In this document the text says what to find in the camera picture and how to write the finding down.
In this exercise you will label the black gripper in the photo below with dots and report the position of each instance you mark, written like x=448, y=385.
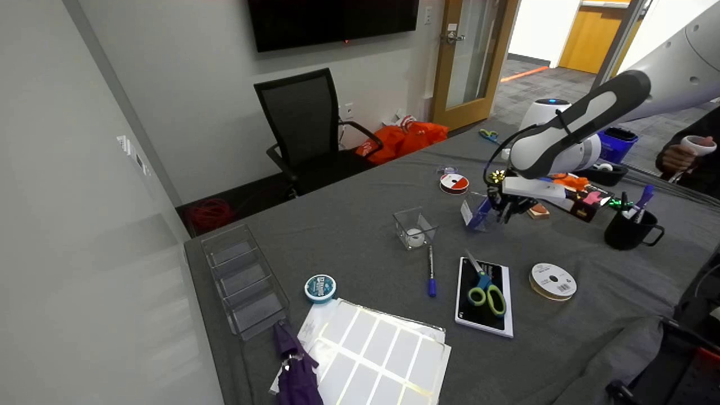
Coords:
x=510, y=206

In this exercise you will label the clear square bowl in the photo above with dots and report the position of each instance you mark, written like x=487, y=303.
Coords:
x=467, y=211

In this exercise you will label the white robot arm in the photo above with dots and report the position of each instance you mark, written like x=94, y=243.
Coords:
x=681, y=72

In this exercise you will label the teal tape roll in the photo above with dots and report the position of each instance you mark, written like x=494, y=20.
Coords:
x=321, y=288

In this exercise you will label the wooden heart stamp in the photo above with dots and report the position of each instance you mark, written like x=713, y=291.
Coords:
x=538, y=211

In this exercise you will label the red white ribbon spool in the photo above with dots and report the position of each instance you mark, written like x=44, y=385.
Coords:
x=456, y=182

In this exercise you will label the blue green scissors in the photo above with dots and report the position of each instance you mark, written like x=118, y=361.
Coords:
x=490, y=136

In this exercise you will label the black gift box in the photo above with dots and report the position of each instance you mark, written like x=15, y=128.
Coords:
x=581, y=196

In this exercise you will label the white ribbon spool left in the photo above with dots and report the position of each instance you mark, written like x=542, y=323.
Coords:
x=552, y=282

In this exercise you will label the grey table cloth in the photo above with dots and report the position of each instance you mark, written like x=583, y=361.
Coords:
x=561, y=354

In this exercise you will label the clear square container far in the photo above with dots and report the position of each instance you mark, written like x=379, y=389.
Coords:
x=412, y=228

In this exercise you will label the blue marker pen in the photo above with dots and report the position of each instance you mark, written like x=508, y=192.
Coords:
x=430, y=286

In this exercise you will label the black mug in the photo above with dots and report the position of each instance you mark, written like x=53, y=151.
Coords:
x=628, y=232

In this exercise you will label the orange bag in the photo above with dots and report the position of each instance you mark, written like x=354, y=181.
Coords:
x=402, y=139

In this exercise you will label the purple marker in mug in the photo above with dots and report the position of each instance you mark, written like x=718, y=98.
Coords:
x=646, y=196

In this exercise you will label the wooden door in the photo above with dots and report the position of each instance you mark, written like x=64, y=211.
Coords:
x=474, y=48

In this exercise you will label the black office chair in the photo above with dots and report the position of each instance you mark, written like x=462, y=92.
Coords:
x=305, y=119

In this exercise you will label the white label sheets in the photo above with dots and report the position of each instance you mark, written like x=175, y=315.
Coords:
x=375, y=359

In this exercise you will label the clear plastic tray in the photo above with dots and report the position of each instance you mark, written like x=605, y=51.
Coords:
x=245, y=283

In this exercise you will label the wall television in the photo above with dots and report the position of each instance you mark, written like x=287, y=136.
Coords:
x=296, y=24

